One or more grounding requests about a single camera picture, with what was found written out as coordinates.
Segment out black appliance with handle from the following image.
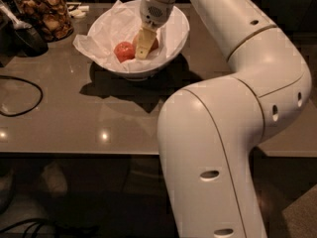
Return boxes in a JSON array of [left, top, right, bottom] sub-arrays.
[[0, 0, 49, 58]]

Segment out orange yellow apple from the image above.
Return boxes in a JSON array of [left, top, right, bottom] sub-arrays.
[[132, 34, 159, 53]]

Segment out white shoe under table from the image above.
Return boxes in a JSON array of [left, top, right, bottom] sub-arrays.
[[41, 162, 68, 197]]

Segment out small white items on table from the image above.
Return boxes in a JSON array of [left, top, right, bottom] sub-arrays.
[[67, 4, 89, 19]]

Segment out white paper liner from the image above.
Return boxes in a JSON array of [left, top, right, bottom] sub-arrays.
[[72, 0, 182, 73]]

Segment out red apple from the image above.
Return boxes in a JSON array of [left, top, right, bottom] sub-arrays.
[[114, 42, 135, 62]]

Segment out glass jar of dried slices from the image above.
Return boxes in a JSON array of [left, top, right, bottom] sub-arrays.
[[14, 0, 73, 42]]

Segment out black cable on table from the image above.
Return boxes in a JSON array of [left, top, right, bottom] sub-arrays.
[[0, 74, 45, 118]]

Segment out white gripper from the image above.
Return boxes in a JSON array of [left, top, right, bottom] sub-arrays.
[[135, 0, 174, 60]]

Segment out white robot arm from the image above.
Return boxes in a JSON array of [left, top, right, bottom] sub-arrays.
[[140, 0, 311, 238]]

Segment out white bowl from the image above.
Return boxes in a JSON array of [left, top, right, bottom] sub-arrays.
[[86, 0, 191, 81]]

